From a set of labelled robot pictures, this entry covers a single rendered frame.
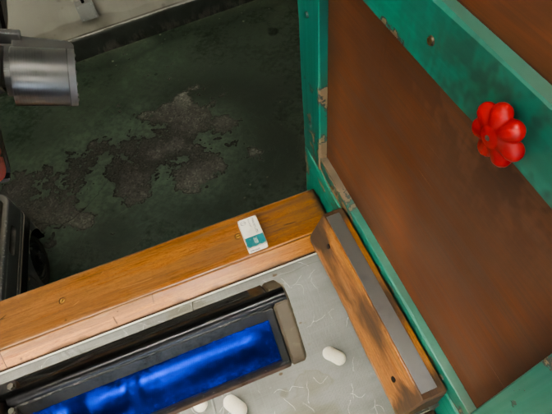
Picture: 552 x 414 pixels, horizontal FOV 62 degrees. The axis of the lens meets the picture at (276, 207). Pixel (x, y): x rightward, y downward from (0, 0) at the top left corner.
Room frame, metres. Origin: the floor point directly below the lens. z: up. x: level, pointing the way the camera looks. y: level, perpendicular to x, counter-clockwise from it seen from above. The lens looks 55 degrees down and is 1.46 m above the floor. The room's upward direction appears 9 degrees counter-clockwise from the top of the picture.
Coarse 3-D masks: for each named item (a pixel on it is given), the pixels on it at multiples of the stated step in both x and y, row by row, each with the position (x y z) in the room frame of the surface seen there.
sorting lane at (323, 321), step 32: (224, 288) 0.35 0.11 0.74; (288, 288) 0.33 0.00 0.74; (320, 288) 0.32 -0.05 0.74; (160, 320) 0.31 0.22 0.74; (320, 320) 0.27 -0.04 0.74; (64, 352) 0.28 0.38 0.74; (320, 352) 0.22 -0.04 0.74; (352, 352) 0.21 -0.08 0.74; (0, 384) 0.24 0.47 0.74; (256, 384) 0.18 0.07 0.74; (288, 384) 0.18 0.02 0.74; (320, 384) 0.17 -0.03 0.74; (352, 384) 0.16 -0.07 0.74
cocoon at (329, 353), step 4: (324, 348) 0.22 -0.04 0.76; (328, 348) 0.21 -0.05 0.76; (332, 348) 0.21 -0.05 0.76; (324, 352) 0.21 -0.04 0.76; (328, 352) 0.21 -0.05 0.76; (332, 352) 0.21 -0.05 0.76; (336, 352) 0.21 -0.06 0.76; (340, 352) 0.21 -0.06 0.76; (324, 356) 0.20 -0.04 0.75; (328, 356) 0.20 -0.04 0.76; (332, 356) 0.20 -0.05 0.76; (336, 356) 0.20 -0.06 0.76; (340, 356) 0.20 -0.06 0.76; (344, 356) 0.20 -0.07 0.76; (328, 360) 0.20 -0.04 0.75; (332, 360) 0.20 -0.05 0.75; (336, 360) 0.20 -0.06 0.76; (340, 360) 0.19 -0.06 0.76; (344, 360) 0.19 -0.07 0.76; (336, 364) 0.19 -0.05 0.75; (340, 364) 0.19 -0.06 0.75
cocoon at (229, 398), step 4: (228, 396) 0.17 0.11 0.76; (232, 396) 0.17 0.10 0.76; (224, 400) 0.16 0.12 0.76; (228, 400) 0.16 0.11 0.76; (232, 400) 0.16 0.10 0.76; (236, 400) 0.16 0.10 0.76; (240, 400) 0.16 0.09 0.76; (224, 404) 0.16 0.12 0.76; (228, 404) 0.16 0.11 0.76; (232, 404) 0.15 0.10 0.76; (236, 404) 0.15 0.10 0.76; (240, 404) 0.15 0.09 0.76; (244, 404) 0.15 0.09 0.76; (228, 408) 0.15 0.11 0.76; (232, 408) 0.15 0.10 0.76; (236, 408) 0.15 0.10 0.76; (240, 408) 0.15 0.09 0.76; (244, 408) 0.15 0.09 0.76; (232, 412) 0.14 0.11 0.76; (236, 412) 0.14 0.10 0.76; (240, 412) 0.14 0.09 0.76; (244, 412) 0.14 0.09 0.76
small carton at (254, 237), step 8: (240, 224) 0.44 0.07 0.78; (248, 224) 0.44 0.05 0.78; (256, 224) 0.44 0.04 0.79; (248, 232) 0.42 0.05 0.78; (256, 232) 0.42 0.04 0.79; (248, 240) 0.41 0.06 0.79; (256, 240) 0.41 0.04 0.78; (264, 240) 0.40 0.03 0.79; (248, 248) 0.39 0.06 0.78; (256, 248) 0.40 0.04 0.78
